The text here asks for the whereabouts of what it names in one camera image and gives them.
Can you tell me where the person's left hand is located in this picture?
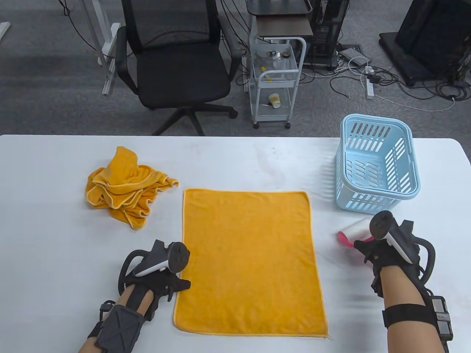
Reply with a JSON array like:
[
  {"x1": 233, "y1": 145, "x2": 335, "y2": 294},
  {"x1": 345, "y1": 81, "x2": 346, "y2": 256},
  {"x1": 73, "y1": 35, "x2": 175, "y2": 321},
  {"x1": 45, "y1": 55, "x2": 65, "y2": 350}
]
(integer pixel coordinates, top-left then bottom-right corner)
[{"x1": 123, "y1": 240, "x2": 192, "y2": 322}]

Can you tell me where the person's right hand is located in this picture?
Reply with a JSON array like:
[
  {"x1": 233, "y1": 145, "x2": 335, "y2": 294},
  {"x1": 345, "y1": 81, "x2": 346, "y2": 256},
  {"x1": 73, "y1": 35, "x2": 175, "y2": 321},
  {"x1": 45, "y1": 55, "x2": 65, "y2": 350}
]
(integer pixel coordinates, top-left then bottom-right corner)
[{"x1": 354, "y1": 220, "x2": 436, "y2": 298}]

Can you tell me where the pink lint roller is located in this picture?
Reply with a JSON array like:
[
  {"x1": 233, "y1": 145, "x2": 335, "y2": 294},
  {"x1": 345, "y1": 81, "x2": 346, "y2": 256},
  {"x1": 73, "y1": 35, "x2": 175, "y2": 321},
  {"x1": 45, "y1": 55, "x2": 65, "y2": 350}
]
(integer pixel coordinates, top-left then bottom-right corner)
[{"x1": 338, "y1": 218, "x2": 376, "y2": 258}]

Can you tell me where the yellow square towel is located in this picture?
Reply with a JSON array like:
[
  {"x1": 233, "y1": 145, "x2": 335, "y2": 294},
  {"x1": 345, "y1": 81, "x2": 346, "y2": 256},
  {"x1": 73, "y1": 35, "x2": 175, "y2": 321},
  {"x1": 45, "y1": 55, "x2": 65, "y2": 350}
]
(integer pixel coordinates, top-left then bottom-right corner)
[
  {"x1": 86, "y1": 165, "x2": 180, "y2": 231},
  {"x1": 173, "y1": 188, "x2": 329, "y2": 338},
  {"x1": 91, "y1": 146, "x2": 162, "y2": 186}
]

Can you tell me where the person's left forearm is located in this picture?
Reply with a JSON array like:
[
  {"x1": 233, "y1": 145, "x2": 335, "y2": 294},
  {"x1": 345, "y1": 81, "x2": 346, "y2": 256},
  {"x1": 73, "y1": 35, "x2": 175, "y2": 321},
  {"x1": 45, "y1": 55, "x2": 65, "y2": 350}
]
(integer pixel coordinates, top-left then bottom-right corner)
[{"x1": 77, "y1": 285, "x2": 155, "y2": 353}]

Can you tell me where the black and white hand controller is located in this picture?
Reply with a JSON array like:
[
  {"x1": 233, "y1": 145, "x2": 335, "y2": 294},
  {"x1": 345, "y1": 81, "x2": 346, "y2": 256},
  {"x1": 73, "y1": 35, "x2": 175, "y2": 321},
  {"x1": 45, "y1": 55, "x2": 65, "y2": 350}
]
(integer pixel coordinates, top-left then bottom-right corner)
[
  {"x1": 118, "y1": 240, "x2": 191, "y2": 291},
  {"x1": 369, "y1": 211, "x2": 436, "y2": 284}
]

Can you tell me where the light blue plastic basket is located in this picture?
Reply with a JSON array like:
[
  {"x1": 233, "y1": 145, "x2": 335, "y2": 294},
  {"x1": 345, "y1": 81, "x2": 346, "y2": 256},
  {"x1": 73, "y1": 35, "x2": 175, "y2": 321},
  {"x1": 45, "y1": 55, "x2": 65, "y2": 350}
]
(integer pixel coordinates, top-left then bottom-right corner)
[{"x1": 336, "y1": 114, "x2": 421, "y2": 216}]

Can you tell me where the white power strip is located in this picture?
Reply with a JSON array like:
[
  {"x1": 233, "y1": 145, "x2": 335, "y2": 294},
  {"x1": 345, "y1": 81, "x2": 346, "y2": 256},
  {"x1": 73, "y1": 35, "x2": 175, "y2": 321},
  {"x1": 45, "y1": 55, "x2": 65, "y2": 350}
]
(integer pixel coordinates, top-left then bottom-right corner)
[{"x1": 365, "y1": 65, "x2": 375, "y2": 100}]

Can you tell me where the white rolling cart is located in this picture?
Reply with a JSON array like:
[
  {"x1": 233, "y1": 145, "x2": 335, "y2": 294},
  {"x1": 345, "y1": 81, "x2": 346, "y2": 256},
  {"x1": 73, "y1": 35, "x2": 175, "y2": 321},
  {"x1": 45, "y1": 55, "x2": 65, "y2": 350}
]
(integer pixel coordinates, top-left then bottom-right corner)
[{"x1": 249, "y1": 37, "x2": 307, "y2": 129}]

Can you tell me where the grey power adapter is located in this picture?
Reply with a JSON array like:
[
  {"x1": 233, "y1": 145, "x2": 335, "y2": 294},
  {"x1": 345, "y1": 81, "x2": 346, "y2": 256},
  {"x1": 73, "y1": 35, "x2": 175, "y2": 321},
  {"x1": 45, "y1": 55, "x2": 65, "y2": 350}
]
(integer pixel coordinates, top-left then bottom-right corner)
[{"x1": 339, "y1": 48, "x2": 372, "y2": 67}]

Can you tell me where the black office chair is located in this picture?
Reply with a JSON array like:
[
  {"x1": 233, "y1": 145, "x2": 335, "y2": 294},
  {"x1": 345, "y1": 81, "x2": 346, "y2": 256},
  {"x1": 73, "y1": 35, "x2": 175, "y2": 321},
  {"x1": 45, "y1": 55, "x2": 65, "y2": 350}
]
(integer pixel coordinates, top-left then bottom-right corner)
[{"x1": 115, "y1": 0, "x2": 239, "y2": 136}]

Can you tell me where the black computer tower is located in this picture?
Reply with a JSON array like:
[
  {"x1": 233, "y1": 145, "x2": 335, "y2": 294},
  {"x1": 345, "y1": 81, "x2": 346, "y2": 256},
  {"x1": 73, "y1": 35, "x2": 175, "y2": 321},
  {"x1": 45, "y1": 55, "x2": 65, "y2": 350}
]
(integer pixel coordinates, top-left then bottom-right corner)
[{"x1": 304, "y1": 0, "x2": 350, "y2": 70}]

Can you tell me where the black display stand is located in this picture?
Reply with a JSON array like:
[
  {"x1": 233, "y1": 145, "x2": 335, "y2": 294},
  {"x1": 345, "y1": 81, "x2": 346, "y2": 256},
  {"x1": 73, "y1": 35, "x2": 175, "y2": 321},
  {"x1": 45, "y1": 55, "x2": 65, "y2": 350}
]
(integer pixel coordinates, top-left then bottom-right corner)
[{"x1": 379, "y1": 0, "x2": 471, "y2": 88}]

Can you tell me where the white desk leg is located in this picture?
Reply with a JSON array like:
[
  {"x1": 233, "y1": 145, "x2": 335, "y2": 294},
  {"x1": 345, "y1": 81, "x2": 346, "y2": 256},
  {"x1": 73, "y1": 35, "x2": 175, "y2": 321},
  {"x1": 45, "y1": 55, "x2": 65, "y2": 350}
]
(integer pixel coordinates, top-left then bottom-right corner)
[{"x1": 79, "y1": 0, "x2": 122, "y2": 95}]

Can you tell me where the brown shelf board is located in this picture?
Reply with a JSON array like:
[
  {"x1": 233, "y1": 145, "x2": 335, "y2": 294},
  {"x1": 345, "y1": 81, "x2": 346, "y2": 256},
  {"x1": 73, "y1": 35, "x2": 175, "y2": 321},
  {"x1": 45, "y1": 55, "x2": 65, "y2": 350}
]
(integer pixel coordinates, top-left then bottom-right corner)
[{"x1": 256, "y1": 15, "x2": 314, "y2": 37}]

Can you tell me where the black tray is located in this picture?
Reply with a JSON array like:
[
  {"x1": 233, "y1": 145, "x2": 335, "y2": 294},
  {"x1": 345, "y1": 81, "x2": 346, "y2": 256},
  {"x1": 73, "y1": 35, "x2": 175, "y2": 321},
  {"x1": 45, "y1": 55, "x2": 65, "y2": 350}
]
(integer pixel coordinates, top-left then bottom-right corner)
[{"x1": 246, "y1": 0, "x2": 312, "y2": 16}]

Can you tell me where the black wrist camera strap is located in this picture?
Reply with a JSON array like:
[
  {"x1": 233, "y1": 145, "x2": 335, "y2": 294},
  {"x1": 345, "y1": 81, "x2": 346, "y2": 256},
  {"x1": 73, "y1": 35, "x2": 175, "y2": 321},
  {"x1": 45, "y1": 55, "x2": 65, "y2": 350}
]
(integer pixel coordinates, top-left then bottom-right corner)
[
  {"x1": 88, "y1": 301, "x2": 147, "y2": 353},
  {"x1": 382, "y1": 296, "x2": 454, "y2": 353}
]

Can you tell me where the white floor cable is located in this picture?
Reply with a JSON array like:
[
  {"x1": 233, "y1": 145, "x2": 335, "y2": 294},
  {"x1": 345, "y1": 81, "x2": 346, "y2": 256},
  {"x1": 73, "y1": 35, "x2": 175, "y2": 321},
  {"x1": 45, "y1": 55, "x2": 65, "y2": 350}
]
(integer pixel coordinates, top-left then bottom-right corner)
[{"x1": 373, "y1": 94, "x2": 457, "y2": 112}]

